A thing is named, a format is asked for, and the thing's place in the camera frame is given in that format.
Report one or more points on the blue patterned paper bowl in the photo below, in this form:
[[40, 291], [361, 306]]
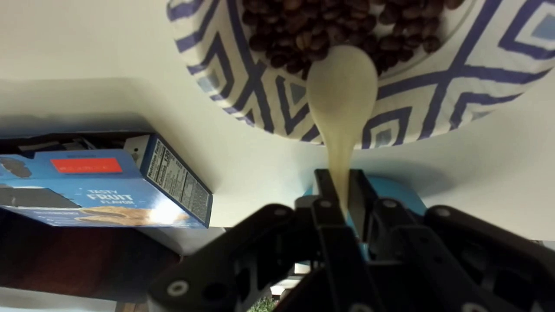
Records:
[[455, 95]]

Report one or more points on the heap of coffee beans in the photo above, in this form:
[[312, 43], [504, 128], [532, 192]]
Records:
[[329, 30]]

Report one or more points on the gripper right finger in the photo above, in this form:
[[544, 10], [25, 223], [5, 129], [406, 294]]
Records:
[[472, 255]]

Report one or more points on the white plastic spoon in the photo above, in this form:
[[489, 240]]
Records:
[[340, 99]]

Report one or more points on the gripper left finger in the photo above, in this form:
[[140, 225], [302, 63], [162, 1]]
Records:
[[243, 255]]

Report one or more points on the blue cereal bar box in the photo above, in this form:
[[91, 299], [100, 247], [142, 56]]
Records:
[[99, 195]]

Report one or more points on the light blue cup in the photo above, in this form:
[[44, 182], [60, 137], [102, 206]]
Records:
[[399, 190]]

